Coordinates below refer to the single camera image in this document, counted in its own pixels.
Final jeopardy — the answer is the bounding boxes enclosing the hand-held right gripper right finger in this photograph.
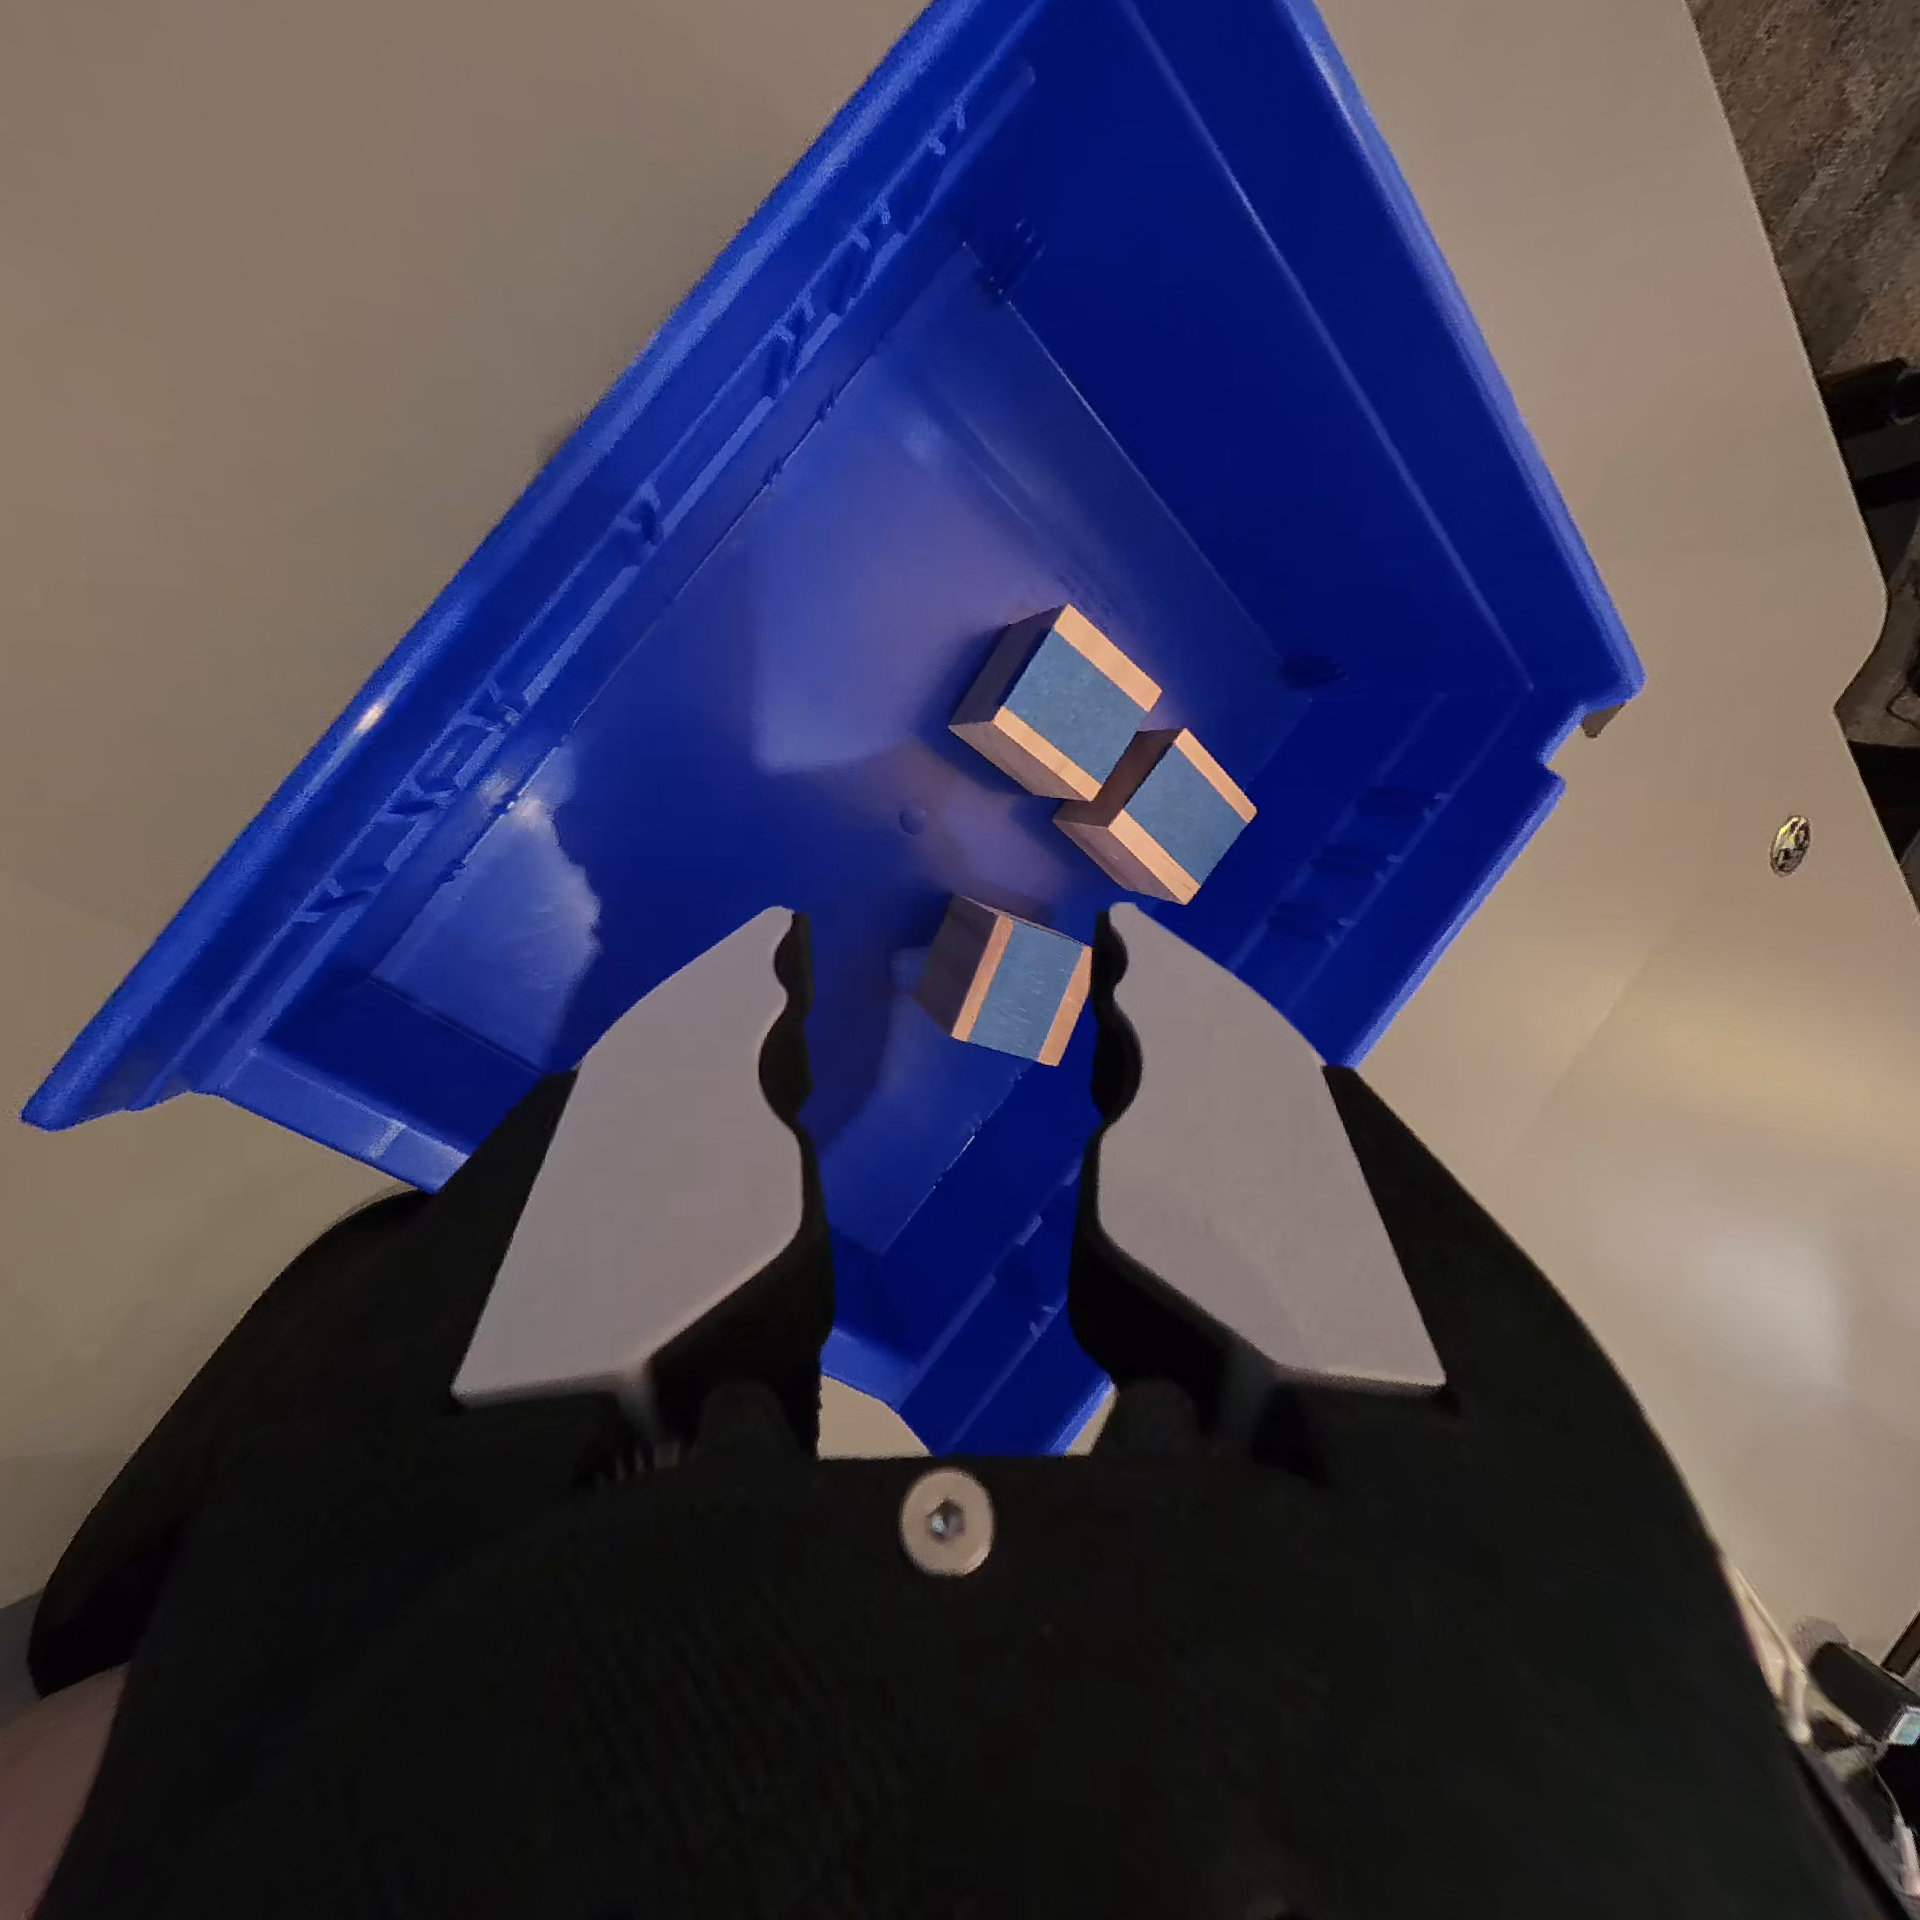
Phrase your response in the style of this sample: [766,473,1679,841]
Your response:
[1068,903,1450,1466]

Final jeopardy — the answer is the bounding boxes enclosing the wooden cube with blue stripe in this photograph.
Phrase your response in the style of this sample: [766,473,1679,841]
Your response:
[914,897,1093,1067]
[948,604,1164,804]
[1053,727,1260,906]

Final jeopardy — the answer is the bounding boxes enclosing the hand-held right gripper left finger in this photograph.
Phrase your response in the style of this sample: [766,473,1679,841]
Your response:
[450,903,837,1466]

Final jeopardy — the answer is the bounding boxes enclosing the blue plastic bin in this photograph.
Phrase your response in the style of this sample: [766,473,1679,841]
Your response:
[20,0,1647,1466]

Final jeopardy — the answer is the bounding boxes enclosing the black textured pad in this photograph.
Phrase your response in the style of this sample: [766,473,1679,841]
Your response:
[28,1184,452,1697]

